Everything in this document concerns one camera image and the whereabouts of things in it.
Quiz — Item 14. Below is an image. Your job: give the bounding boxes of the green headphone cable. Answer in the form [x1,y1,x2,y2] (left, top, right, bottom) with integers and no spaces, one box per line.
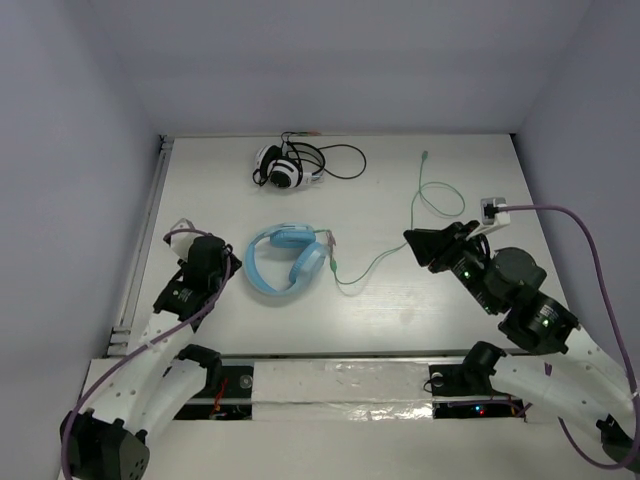
[324,150,466,297]

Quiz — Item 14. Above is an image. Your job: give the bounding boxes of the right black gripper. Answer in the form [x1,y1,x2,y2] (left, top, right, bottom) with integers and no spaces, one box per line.
[403,219,499,314]

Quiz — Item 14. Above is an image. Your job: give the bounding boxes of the black white headphones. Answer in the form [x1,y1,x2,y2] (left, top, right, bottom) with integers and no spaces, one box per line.
[252,141,326,189]

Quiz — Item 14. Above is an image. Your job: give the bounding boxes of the metal rail left edge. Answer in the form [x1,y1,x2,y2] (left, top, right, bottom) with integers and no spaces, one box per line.
[104,135,175,358]

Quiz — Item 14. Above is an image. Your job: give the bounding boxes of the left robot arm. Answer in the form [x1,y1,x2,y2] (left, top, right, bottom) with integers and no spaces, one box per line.
[60,228,242,479]

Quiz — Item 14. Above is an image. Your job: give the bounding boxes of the black headphone cable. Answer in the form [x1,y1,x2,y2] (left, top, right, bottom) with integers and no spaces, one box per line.
[279,130,367,182]

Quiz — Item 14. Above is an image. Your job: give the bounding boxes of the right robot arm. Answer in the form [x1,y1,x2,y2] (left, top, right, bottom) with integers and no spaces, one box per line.
[403,221,639,472]

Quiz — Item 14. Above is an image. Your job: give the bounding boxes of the light blue headphones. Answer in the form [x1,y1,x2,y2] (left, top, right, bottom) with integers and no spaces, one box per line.
[243,223,329,297]

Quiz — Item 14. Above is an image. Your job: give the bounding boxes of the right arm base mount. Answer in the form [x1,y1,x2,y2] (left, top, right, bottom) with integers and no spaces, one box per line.
[422,364,531,420]

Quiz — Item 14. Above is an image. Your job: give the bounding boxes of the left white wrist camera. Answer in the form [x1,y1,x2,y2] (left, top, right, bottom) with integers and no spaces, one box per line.
[163,218,198,260]

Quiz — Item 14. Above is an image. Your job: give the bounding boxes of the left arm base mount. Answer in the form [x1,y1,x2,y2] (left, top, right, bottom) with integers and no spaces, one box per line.
[174,364,254,421]

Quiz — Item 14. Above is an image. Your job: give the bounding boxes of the silver taped base cover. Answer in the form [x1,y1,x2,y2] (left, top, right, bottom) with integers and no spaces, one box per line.
[251,360,433,422]

